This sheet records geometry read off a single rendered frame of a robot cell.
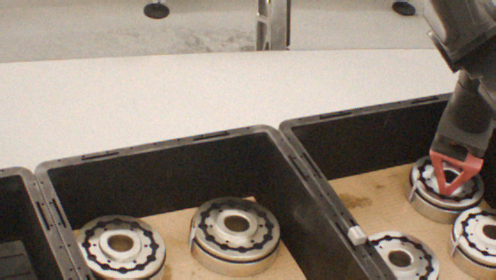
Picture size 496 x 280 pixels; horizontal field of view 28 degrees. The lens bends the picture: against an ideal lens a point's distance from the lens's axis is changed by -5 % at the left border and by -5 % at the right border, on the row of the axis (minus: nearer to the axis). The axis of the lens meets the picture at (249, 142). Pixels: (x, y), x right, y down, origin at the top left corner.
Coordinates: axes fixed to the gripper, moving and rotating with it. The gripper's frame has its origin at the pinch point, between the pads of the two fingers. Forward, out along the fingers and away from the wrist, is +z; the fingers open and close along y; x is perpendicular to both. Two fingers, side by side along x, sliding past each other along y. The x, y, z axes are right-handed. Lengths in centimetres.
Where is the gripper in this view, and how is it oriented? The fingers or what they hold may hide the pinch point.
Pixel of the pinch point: (451, 175)
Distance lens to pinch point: 133.7
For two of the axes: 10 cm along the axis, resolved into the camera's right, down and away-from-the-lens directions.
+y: 3.7, -5.4, 7.6
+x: -9.2, -3.3, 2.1
